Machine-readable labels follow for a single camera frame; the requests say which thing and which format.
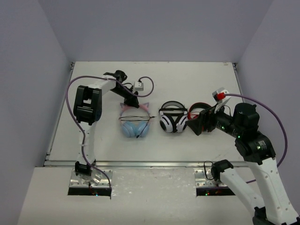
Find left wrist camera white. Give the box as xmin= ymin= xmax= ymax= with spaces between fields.
xmin=133 ymin=81 xmax=144 ymax=92

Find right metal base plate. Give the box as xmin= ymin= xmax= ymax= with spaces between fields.
xmin=194 ymin=168 xmax=226 ymax=188

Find thin black audio cable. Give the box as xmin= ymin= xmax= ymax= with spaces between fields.
xmin=118 ymin=115 xmax=157 ymax=138

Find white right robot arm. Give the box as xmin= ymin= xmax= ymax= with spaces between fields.
xmin=186 ymin=103 xmax=300 ymax=225

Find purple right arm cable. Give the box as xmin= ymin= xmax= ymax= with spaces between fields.
xmin=225 ymin=93 xmax=289 ymax=185

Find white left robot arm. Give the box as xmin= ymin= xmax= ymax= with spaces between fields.
xmin=72 ymin=70 xmax=139 ymax=186

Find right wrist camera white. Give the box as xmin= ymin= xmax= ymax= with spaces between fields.
xmin=212 ymin=87 xmax=231 ymax=113

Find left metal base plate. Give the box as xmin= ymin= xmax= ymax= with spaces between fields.
xmin=69 ymin=169 xmax=110 ymax=188

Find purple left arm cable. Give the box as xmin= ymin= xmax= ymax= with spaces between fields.
xmin=66 ymin=75 xmax=155 ymax=188

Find metal base plate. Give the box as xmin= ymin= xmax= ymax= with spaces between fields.
xmin=69 ymin=169 xmax=110 ymax=188
xmin=194 ymin=168 xmax=226 ymax=188

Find pink and blue cat-ear headphones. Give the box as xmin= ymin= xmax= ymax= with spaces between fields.
xmin=119 ymin=102 xmax=153 ymax=138

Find short black base cable right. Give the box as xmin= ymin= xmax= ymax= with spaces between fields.
xmin=203 ymin=160 xmax=216 ymax=182

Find metal table edge rail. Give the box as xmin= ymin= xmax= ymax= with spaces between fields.
xmin=44 ymin=160 xmax=247 ymax=168

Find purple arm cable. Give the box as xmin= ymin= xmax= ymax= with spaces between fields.
xmin=225 ymin=93 xmax=289 ymax=185
xmin=66 ymin=75 xmax=155 ymax=188

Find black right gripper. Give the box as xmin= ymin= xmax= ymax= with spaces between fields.
xmin=185 ymin=101 xmax=242 ymax=138

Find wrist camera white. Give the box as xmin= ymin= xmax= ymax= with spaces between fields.
xmin=212 ymin=87 xmax=231 ymax=113
xmin=133 ymin=81 xmax=144 ymax=92

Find white and black headphones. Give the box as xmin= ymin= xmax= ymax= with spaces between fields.
xmin=158 ymin=101 xmax=188 ymax=133

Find red and black headphones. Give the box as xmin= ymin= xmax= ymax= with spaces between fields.
xmin=187 ymin=102 xmax=211 ymax=120

